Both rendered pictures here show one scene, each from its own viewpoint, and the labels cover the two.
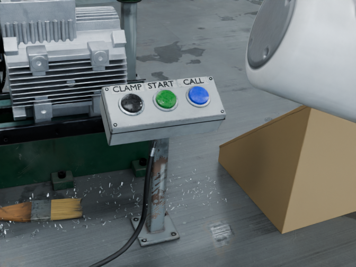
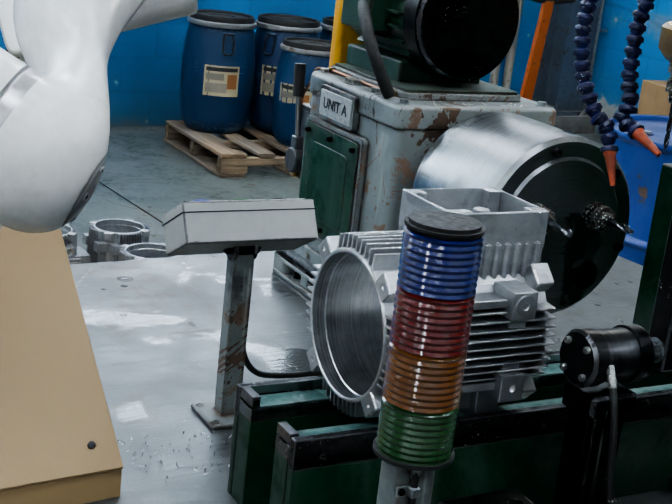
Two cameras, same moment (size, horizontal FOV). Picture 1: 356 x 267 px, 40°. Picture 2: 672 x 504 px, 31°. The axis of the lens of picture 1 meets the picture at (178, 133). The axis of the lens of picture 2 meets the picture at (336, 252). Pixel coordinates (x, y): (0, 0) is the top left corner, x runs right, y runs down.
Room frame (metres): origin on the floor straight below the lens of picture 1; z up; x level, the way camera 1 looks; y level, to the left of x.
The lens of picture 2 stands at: (2.03, -0.05, 1.44)
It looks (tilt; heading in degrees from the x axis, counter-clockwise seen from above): 17 degrees down; 172
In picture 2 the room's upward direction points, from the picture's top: 6 degrees clockwise
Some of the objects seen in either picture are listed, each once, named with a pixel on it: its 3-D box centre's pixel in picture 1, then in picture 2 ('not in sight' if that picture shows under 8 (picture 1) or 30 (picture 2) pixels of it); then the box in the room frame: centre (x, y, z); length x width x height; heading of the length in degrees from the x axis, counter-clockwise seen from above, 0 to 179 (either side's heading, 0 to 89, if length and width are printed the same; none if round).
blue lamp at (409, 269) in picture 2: not in sight; (440, 259); (1.18, 0.14, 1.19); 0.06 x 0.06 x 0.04
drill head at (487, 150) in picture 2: not in sight; (497, 200); (0.38, 0.40, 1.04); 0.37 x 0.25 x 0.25; 22
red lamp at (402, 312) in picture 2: not in sight; (432, 316); (1.18, 0.14, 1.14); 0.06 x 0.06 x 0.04
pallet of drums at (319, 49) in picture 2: not in sight; (298, 91); (-4.52, 0.56, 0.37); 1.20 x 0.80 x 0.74; 112
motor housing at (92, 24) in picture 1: (63, 61); (427, 318); (0.83, 0.22, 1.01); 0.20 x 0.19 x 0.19; 112
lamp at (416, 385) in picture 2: not in sight; (424, 371); (1.18, 0.14, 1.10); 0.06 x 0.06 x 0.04
